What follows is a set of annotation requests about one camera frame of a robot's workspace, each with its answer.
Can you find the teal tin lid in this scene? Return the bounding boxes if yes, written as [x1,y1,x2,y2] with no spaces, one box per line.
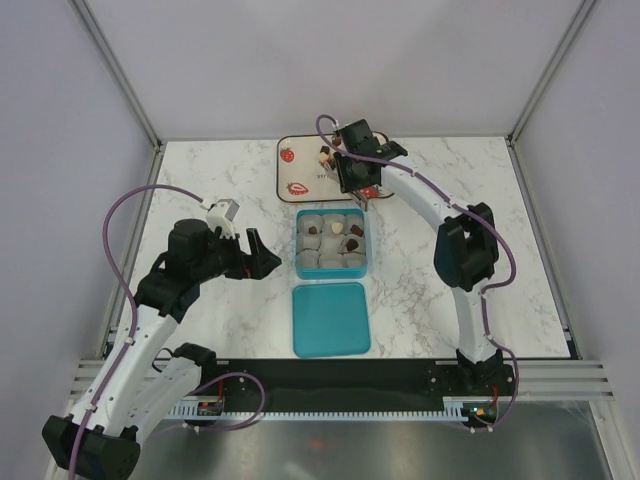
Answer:
[292,282,371,359]

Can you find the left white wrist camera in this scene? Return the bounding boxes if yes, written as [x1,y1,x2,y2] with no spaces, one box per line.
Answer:
[200,199,239,239]

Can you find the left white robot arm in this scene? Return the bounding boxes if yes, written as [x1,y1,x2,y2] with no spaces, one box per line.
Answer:
[42,219,281,479]

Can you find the strawberry print tray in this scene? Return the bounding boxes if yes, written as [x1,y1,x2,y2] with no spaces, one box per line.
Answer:
[274,132,399,204]

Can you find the purple cable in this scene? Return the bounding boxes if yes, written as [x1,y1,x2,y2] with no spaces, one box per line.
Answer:
[315,114,524,435]
[69,185,266,474]

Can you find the metal tongs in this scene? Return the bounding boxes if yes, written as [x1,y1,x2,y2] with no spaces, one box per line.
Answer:
[323,163,369,212]

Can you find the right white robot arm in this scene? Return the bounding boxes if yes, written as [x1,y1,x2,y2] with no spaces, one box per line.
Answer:
[330,134,501,395]

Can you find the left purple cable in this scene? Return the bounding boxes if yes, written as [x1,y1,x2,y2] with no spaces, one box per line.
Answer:
[69,185,266,474]

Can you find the white slotted cable duct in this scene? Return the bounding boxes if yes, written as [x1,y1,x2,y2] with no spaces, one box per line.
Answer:
[164,398,469,422]

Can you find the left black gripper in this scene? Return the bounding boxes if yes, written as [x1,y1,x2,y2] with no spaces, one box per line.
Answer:
[193,227,280,283]

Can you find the brown square chocolate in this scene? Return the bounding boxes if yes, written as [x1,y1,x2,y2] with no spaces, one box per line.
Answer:
[350,225,364,237]

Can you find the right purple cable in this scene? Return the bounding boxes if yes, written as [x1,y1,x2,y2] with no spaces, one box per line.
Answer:
[315,114,524,435]

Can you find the teal tin box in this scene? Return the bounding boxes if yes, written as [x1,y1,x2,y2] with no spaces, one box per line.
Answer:
[294,208,372,280]

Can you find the dark heart chocolate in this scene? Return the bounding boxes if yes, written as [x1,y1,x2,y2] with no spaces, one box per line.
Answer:
[344,238,359,252]

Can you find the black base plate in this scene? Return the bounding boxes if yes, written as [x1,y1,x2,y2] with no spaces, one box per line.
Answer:
[198,359,515,412]

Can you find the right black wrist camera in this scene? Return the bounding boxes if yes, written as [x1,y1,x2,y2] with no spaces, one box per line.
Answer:
[337,119,380,155]

